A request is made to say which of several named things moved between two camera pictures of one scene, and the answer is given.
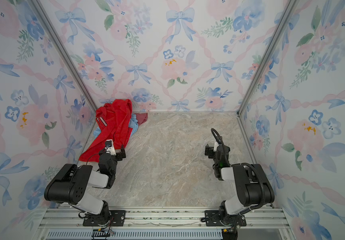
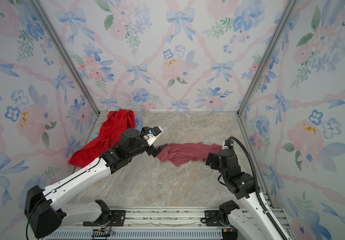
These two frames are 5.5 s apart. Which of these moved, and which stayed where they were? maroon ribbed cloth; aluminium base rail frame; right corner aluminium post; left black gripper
Moved: maroon ribbed cloth; left black gripper
Stayed: aluminium base rail frame; right corner aluminium post
